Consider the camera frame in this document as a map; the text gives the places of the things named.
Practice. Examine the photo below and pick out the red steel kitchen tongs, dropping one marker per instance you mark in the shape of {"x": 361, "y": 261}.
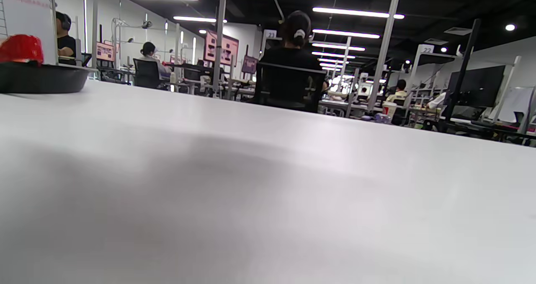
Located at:
{"x": 21, "y": 49}

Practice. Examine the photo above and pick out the dim pink screen monitor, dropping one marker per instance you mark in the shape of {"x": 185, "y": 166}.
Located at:
{"x": 249, "y": 64}

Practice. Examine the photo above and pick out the large pink screen monitor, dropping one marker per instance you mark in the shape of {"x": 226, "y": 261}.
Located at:
{"x": 222, "y": 47}

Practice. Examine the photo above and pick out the white station sign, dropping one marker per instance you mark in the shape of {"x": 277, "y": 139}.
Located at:
{"x": 270, "y": 34}
{"x": 426, "y": 49}

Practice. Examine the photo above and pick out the clear plastic water bottle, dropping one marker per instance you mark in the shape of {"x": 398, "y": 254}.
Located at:
{"x": 382, "y": 118}

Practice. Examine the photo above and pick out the red white paper cup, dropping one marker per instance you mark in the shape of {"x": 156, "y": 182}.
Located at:
{"x": 389, "y": 109}

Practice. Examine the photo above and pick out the black background office chair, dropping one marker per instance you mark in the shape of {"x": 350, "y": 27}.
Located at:
{"x": 146, "y": 74}

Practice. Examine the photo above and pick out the small pink screen monitor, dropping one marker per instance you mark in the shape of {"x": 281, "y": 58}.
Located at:
{"x": 104, "y": 51}

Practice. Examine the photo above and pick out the black monitor on stand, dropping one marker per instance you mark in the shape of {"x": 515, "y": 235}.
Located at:
{"x": 477, "y": 87}

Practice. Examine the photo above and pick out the black cast iron skillet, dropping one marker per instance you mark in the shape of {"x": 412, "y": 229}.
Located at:
{"x": 42, "y": 78}

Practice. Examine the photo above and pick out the blank white board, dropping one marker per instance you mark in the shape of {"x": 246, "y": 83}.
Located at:
{"x": 515, "y": 104}

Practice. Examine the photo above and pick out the round ceiling spot light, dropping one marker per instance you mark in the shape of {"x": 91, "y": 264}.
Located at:
{"x": 510, "y": 27}

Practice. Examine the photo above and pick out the white board with red writing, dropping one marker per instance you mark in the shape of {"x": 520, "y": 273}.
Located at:
{"x": 29, "y": 16}

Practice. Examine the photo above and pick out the white metal frame pole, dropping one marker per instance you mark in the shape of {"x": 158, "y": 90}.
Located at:
{"x": 383, "y": 45}
{"x": 218, "y": 37}

